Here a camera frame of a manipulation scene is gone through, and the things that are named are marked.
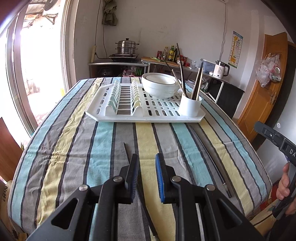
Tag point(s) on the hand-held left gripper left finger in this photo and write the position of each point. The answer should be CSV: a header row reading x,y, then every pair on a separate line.
x,y
133,180

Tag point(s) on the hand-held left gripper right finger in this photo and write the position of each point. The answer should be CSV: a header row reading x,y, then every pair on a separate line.
x,y
160,180

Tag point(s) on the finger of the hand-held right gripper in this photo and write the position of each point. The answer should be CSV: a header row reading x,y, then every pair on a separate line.
x,y
268,134

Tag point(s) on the white utensil cup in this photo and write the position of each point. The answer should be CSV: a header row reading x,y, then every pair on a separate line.
x,y
189,107

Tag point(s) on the person's right hand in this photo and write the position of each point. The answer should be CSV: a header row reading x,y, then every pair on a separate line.
x,y
283,187

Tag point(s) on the wooden door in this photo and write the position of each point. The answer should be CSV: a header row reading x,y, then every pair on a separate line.
x,y
261,104

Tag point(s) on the white refrigerator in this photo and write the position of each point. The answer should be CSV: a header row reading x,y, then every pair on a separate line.
x,y
289,111

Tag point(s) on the hanging plastic bags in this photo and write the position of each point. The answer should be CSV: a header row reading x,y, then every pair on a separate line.
x,y
268,71

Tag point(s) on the white plastic dish rack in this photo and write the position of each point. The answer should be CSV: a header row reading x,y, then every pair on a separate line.
x,y
157,117

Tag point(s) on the yellow printed cloth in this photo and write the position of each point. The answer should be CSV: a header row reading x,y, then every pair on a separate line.
x,y
263,215

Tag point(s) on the striped tablecloth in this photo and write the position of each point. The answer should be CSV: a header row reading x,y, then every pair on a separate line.
x,y
69,150

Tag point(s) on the white electric kettle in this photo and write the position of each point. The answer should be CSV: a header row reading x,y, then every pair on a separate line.
x,y
219,70

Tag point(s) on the clear storage container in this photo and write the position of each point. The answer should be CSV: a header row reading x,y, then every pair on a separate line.
x,y
208,67

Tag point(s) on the stainless kitchen counter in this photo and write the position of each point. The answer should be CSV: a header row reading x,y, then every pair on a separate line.
x,y
161,66

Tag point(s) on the wooden cutting board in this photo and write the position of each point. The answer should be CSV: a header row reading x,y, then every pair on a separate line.
x,y
153,59

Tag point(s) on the dark sauce bottle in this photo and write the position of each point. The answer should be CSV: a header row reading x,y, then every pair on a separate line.
x,y
176,54
171,53

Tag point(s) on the gas stove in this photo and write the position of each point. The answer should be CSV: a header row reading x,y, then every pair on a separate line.
x,y
124,56

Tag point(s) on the beige power strip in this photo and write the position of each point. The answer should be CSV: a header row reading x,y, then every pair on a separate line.
x,y
93,53

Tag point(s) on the stainless steamer pot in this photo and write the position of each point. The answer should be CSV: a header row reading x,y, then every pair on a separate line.
x,y
126,47

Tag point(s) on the hanging green cloth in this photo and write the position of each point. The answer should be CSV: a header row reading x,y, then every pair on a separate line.
x,y
109,12

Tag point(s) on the giraffe wall poster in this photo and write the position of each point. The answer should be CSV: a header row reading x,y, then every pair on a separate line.
x,y
235,49

